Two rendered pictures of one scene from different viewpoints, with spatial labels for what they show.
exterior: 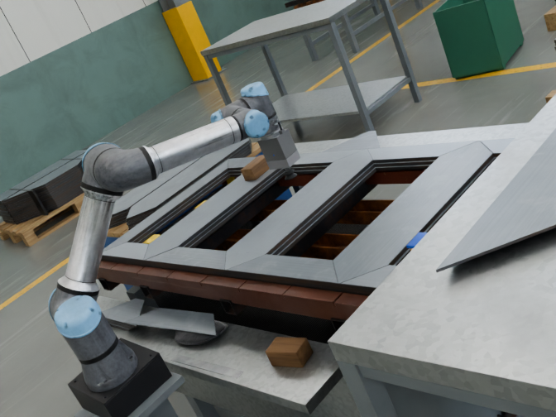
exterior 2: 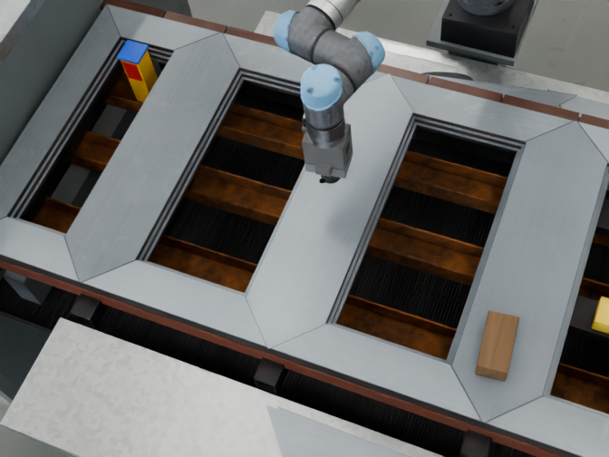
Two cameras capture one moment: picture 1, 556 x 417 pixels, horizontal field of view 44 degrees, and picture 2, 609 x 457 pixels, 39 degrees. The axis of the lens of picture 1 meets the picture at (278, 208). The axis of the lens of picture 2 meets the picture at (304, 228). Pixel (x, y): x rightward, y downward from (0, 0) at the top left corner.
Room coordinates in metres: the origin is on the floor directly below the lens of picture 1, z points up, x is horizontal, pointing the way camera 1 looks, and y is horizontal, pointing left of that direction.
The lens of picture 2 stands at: (2.96, -0.51, 2.49)
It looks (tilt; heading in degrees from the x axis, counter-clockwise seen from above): 60 degrees down; 159
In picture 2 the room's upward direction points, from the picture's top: 10 degrees counter-clockwise
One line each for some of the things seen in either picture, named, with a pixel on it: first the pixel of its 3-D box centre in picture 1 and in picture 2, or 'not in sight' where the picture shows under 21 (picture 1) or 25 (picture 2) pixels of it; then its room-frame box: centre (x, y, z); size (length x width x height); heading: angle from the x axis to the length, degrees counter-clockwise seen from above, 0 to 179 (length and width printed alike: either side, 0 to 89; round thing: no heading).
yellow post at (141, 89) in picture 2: not in sight; (143, 80); (1.43, -0.28, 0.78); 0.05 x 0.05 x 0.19; 38
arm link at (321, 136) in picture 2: (269, 124); (323, 122); (2.05, -0.08, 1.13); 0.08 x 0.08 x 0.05
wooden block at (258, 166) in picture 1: (257, 167); (497, 345); (2.52, 0.01, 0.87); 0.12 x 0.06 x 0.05; 133
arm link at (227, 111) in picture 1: (233, 118); (348, 59); (2.00, 0.01, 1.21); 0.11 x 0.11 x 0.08; 21
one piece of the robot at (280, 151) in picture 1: (280, 146); (324, 150); (2.05, -0.09, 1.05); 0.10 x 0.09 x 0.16; 134
